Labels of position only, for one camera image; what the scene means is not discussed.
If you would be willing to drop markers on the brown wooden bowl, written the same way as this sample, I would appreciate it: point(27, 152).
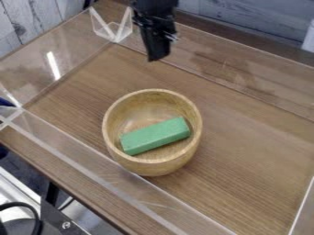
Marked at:
point(138, 110)

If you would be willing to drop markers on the blue object at left edge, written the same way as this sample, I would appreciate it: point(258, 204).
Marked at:
point(4, 102)

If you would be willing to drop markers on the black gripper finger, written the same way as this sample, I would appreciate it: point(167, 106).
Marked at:
point(158, 36)

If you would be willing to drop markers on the green rectangular block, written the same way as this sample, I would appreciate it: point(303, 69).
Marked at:
point(154, 136)

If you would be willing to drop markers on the black table leg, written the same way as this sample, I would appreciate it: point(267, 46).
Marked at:
point(52, 194)

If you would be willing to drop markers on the clear acrylic tray walls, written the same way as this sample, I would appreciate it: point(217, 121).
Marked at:
point(82, 89)

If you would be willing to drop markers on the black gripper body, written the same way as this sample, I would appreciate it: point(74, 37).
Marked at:
point(152, 12)

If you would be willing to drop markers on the grey metal bracket with screw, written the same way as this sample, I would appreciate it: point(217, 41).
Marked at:
point(56, 223)

